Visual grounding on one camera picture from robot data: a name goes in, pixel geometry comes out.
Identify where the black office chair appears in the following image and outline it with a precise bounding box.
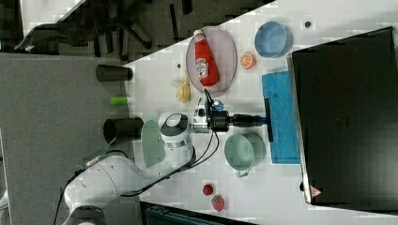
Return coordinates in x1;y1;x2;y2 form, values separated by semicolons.
14;0;152;57

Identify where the green lime fruit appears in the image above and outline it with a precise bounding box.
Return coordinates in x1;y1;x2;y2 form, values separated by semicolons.
110;97;129;106

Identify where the green mug with handle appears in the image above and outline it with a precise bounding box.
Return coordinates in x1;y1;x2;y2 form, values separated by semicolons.
224;133;266;178

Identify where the green oval colander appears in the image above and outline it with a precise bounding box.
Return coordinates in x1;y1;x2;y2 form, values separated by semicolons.
141;120;165;168

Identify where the blue cup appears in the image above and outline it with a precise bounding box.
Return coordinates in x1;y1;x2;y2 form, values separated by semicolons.
254;22;293;58

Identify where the pink toy strawberry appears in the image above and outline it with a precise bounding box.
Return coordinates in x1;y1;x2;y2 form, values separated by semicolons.
211;195;225;212

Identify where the red ketchup bottle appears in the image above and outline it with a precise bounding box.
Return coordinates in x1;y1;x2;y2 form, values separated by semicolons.
193;30;219;86

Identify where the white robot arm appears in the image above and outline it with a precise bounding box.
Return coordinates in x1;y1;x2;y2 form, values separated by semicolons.
62;98;269;225

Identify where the dark red toy strawberry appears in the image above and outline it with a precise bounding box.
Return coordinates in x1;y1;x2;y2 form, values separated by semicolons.
203;184;213;196

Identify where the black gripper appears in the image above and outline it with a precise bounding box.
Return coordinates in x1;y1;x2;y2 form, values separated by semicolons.
209;110;267;132

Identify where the grey round plate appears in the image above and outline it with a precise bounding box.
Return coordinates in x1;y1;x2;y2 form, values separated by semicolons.
186;26;237;94

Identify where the black cylinder cup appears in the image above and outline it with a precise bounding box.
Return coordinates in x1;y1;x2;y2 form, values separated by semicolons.
96;65;133;83

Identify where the black toaster oven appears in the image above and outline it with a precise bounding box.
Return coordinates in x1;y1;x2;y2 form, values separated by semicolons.
261;26;398;216

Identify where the toy orange half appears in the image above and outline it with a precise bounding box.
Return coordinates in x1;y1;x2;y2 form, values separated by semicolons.
240;52;256;69

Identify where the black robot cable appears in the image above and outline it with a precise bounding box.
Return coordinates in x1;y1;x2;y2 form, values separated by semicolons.
53;88;221;225

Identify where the peeled toy banana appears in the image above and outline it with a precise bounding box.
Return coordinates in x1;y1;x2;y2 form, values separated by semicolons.
171;71;191;103

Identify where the blue metal frame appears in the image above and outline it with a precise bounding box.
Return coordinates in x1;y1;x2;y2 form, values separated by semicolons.
140;202;255;225

